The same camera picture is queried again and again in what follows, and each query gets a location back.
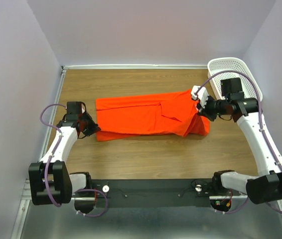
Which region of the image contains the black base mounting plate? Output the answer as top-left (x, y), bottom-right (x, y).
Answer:
top-left (74, 179), bottom-right (239, 216)

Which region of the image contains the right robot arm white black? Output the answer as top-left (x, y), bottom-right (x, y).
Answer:
top-left (191, 78), bottom-right (282, 204)

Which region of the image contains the orange t shirt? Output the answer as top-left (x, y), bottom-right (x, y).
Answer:
top-left (96, 90), bottom-right (210, 141)

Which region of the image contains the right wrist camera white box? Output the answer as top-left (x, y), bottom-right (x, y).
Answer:
top-left (191, 86), bottom-right (209, 109)

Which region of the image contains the white perforated plastic basket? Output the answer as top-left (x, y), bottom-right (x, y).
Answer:
top-left (207, 57), bottom-right (263, 101)

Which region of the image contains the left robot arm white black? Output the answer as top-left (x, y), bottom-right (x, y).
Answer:
top-left (28, 101), bottom-right (101, 207)

